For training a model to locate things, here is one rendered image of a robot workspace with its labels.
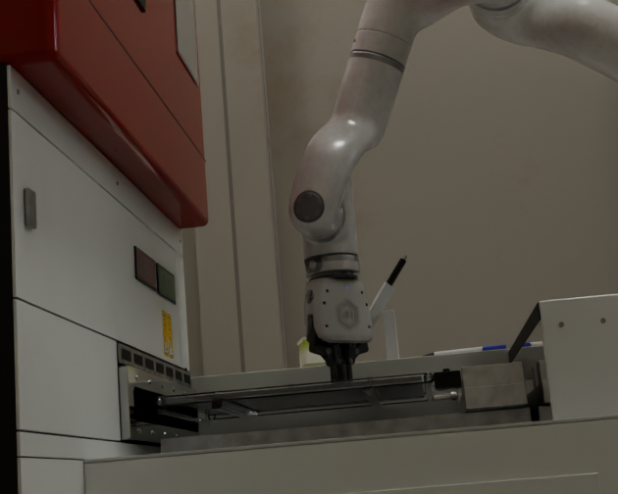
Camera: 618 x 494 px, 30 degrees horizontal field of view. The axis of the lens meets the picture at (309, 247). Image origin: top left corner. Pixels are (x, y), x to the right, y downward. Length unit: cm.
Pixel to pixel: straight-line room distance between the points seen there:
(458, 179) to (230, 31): 107
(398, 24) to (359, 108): 15
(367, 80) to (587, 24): 34
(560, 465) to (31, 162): 65
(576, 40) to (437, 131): 269
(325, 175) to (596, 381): 54
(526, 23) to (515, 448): 79
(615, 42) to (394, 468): 78
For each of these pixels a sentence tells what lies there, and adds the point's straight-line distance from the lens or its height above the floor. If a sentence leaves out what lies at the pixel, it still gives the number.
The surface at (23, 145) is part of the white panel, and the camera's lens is 123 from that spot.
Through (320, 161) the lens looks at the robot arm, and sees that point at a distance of 168.
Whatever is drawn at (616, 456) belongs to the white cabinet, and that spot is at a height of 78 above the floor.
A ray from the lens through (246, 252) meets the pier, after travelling 431.
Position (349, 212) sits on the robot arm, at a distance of 174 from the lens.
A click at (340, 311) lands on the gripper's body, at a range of 171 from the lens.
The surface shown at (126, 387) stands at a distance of 149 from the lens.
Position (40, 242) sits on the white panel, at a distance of 125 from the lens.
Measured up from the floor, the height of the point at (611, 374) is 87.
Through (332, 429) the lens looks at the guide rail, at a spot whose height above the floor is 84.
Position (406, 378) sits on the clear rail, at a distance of 149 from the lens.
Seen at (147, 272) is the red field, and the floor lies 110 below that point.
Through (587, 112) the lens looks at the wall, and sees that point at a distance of 445.
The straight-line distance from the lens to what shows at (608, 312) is 136.
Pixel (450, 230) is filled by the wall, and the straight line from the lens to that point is 433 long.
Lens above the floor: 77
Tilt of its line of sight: 12 degrees up
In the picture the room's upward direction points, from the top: 5 degrees counter-clockwise
